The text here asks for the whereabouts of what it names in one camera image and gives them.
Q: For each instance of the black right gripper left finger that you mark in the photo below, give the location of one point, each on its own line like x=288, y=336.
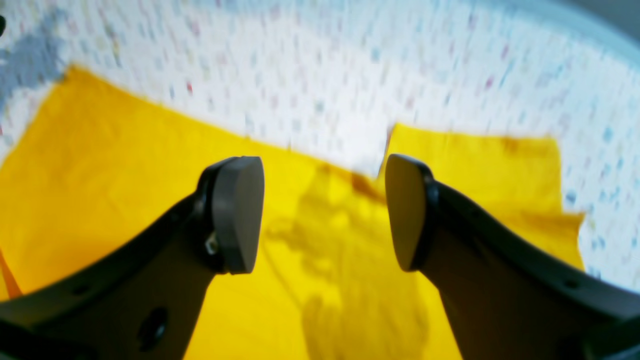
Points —
x=143, y=301

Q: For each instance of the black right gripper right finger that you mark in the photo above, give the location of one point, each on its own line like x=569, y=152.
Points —
x=504, y=298

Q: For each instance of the terrazzo patterned table cloth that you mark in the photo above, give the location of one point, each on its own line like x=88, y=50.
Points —
x=330, y=78

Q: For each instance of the yellow T-shirt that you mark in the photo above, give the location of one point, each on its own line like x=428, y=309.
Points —
x=98, y=165

